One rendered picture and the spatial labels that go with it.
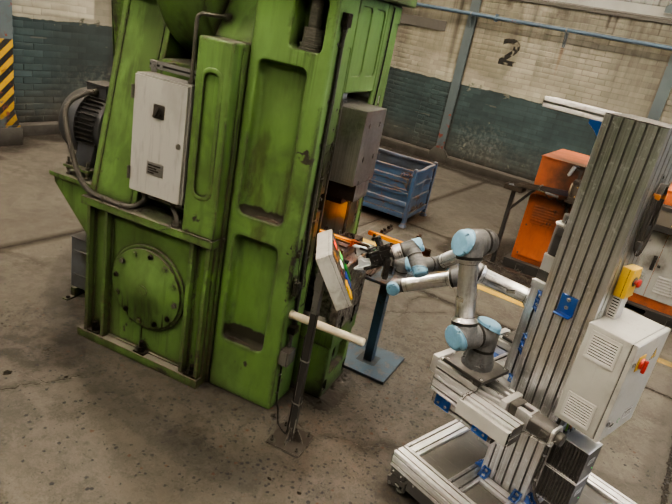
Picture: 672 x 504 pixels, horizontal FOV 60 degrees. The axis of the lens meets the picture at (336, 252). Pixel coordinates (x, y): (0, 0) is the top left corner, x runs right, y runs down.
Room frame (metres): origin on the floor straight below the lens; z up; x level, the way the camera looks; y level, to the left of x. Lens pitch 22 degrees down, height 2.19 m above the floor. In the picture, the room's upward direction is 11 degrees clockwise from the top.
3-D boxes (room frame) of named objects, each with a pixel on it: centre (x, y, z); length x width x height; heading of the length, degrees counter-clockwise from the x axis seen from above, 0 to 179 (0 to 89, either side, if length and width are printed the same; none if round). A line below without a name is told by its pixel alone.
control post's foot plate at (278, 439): (2.62, 0.05, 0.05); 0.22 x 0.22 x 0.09; 70
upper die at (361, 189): (3.24, 0.12, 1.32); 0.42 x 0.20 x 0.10; 70
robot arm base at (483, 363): (2.40, -0.75, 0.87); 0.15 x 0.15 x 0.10
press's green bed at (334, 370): (3.30, 0.12, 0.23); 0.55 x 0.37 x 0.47; 70
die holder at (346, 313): (3.30, 0.12, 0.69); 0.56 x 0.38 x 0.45; 70
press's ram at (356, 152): (3.28, 0.11, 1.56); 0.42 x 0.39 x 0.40; 70
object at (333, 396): (3.15, -0.12, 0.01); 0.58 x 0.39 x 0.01; 160
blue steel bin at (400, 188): (7.28, -0.36, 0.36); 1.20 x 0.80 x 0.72; 66
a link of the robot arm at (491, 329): (2.40, -0.74, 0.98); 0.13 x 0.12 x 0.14; 123
